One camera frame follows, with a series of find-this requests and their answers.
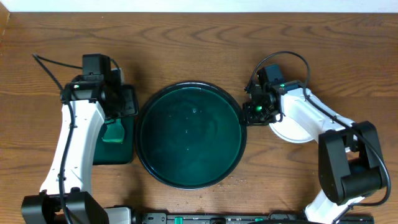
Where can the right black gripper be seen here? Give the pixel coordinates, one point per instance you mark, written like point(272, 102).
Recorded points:
point(250, 119)

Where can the green yellow sponge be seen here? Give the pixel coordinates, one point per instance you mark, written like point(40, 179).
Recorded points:
point(114, 132)

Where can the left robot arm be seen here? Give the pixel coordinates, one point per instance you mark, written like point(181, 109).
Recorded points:
point(65, 195)

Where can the black round tray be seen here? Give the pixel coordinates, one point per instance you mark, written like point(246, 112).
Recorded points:
point(189, 136)

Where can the black rectangular water tray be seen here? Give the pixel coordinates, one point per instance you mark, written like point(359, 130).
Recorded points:
point(117, 154)

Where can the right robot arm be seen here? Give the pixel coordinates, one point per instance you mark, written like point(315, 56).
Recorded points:
point(350, 162)

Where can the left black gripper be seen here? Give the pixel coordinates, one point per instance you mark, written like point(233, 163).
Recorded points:
point(125, 101)

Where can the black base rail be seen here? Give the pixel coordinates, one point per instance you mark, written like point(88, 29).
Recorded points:
point(248, 219)

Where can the white plate top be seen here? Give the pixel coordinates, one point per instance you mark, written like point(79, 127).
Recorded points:
point(289, 130)

